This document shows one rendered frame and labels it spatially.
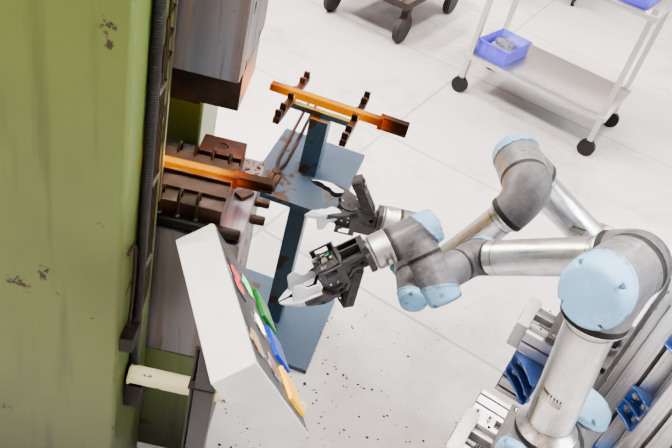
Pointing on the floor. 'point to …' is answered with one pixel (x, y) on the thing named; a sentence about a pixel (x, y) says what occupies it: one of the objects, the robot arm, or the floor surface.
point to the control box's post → (201, 413)
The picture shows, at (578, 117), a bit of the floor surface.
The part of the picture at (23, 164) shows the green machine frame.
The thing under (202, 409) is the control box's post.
